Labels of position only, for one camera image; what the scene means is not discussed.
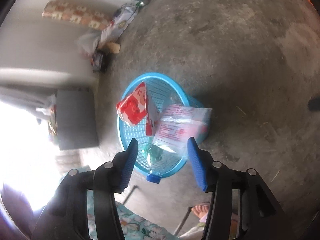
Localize floral teal blanket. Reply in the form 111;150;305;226
86;190;180;240

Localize person's foot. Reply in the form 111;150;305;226
190;203;212;224

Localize metal bed leg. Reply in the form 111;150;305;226
124;185;138;207
174;206;194;237

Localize patterned paper roll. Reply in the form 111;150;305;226
42;0;113;30

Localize crumpled translucent plastic bag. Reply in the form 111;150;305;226
77;31;101;56

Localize clear plastic bottle blue cap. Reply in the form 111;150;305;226
142;142;167;183

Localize dark box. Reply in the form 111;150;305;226
91;51;109;73

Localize red and white package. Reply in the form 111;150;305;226
116;81;162;137

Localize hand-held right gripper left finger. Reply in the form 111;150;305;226
31;138;139;240

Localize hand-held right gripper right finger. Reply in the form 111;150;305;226
187;137;293;240

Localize grey cabinet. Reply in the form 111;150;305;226
56;87;100;150

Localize clear plastic bag red print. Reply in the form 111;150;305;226
152;104;213;161

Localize white printed cloth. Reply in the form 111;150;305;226
100;4;139;46

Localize blue plastic basket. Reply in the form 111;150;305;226
117;72;205;179

